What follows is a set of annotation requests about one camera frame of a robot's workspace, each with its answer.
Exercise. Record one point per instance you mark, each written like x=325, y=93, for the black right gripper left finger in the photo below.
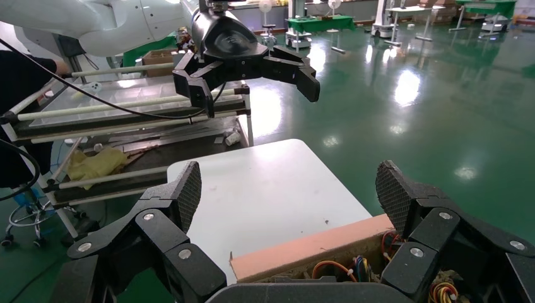
x=138, y=251

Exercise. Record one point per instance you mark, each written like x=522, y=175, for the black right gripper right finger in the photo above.
x=451, y=251

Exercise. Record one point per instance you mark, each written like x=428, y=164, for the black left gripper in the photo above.
x=228, y=46

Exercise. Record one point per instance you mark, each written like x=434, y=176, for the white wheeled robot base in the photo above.
x=381, y=19
x=299, y=39

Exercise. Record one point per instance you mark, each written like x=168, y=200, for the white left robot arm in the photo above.
x=104, y=29

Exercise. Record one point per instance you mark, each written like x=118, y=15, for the person's left hand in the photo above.
x=62, y=68

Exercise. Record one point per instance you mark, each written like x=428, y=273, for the white plastic cup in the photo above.
x=232, y=139

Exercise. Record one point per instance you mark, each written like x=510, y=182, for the white standing fan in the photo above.
x=334, y=4
x=265, y=6

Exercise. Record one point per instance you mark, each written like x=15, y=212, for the open cardboard box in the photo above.
x=159, y=56

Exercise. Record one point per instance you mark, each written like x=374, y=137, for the yellow cloth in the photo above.
x=96, y=165

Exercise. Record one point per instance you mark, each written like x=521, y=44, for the green cloth table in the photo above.
x=322, y=23
x=489, y=7
x=133, y=54

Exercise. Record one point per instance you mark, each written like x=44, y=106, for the chrome rolling stool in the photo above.
x=38, y=226

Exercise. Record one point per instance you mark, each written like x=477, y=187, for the cardboard box with pulp dividers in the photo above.
x=309, y=246

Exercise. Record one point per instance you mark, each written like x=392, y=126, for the white folding table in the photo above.
x=413, y=9

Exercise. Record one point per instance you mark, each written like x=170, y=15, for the person in striped black shirt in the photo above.
x=16, y=104

